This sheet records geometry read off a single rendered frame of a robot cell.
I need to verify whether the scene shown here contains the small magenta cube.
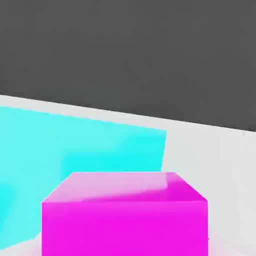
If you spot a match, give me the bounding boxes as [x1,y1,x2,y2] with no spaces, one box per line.
[41,171,209,256]

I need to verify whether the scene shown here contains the large cyan box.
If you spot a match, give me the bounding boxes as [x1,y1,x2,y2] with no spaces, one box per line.
[0,105,168,251]

